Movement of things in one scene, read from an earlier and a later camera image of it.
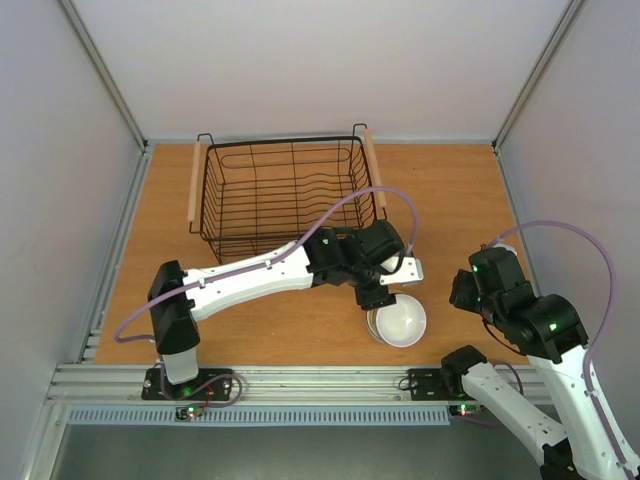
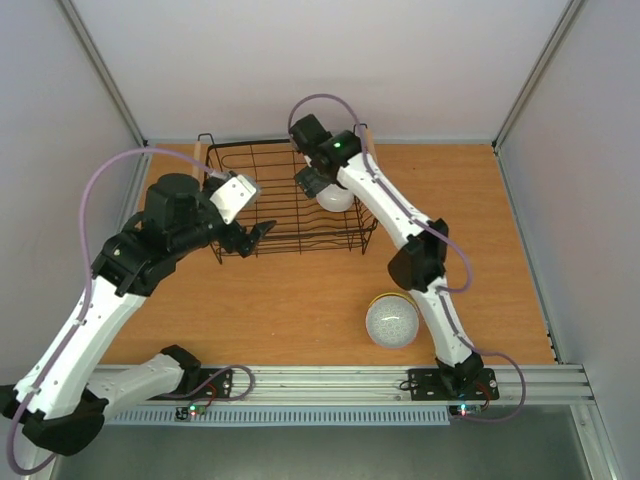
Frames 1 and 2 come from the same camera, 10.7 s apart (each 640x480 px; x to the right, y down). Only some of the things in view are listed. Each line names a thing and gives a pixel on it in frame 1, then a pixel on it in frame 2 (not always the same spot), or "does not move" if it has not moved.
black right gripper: x=461 y=292 to x=310 y=182
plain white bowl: x=403 y=323 to x=334 y=198
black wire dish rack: x=260 y=195 does not move
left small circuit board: x=186 y=413 does not move
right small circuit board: x=464 y=410 does not move
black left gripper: x=368 y=300 to x=234 y=242
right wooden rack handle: x=374 y=166 does not move
